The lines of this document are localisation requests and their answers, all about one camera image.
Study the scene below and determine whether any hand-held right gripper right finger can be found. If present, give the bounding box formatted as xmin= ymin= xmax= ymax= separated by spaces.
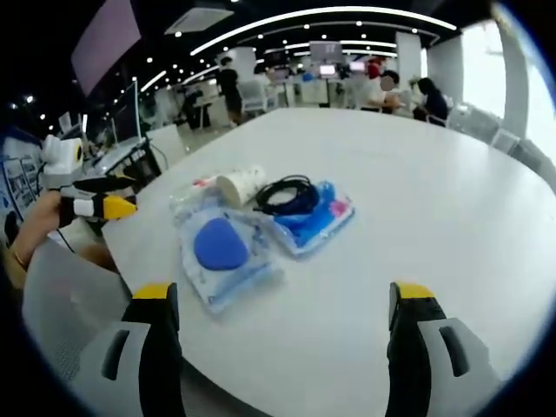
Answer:
xmin=386 ymin=281 xmax=501 ymax=417

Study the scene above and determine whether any ceiling air conditioner vent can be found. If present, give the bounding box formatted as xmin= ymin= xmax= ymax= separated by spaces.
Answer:
xmin=163 ymin=5 xmax=235 ymax=36

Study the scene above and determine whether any person's knee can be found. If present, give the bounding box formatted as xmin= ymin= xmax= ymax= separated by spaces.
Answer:
xmin=77 ymin=244 xmax=119 ymax=274

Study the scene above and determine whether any large purple wall screen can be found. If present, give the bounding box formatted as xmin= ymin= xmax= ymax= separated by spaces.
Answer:
xmin=69 ymin=0 xmax=144 ymax=98

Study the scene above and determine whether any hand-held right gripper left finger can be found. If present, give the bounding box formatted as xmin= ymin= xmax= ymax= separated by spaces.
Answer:
xmin=76 ymin=281 xmax=187 ymax=417

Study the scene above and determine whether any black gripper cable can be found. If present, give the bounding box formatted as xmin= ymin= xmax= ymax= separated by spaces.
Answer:
xmin=54 ymin=223 xmax=79 ymax=255

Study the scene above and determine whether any grey mesh chair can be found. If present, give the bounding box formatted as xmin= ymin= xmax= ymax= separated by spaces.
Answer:
xmin=20 ymin=237 xmax=134 ymax=394

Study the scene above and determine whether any small clear packet red print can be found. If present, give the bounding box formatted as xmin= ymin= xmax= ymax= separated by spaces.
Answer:
xmin=169 ymin=173 xmax=227 ymax=218

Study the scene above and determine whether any person's left hand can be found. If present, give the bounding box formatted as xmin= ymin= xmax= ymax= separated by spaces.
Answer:
xmin=12 ymin=189 xmax=67 ymax=267

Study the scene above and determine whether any white tabletop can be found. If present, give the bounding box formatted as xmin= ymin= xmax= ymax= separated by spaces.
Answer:
xmin=101 ymin=107 xmax=556 ymax=417

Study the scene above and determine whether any clear packet with blue oval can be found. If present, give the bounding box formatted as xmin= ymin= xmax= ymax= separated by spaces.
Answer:
xmin=171 ymin=202 xmax=287 ymax=316

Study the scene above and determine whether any white paper cup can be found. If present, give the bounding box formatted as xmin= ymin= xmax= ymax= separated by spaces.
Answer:
xmin=215 ymin=163 xmax=268 ymax=206

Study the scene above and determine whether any computer monitor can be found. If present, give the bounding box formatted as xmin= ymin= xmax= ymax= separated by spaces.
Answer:
xmin=110 ymin=80 xmax=143 ymax=141

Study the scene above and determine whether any blue and white poster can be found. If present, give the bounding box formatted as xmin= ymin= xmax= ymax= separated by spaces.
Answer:
xmin=0 ymin=125 xmax=47 ymax=222

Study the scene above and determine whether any blue packet with pink label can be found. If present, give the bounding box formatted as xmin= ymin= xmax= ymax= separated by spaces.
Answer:
xmin=271 ymin=179 xmax=356 ymax=261

